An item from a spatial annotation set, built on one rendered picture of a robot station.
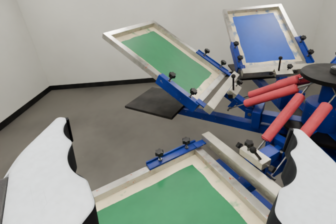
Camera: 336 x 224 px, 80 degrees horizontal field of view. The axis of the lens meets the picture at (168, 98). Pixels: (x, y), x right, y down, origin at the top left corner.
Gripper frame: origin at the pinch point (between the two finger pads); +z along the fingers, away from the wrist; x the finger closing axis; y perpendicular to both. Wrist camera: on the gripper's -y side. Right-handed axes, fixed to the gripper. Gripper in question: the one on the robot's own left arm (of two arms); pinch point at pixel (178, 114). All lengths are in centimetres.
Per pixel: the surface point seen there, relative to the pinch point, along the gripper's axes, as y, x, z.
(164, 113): 73, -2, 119
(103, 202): 76, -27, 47
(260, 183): 59, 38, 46
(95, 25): 55, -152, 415
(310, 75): 26, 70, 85
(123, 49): 26, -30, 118
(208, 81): 49, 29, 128
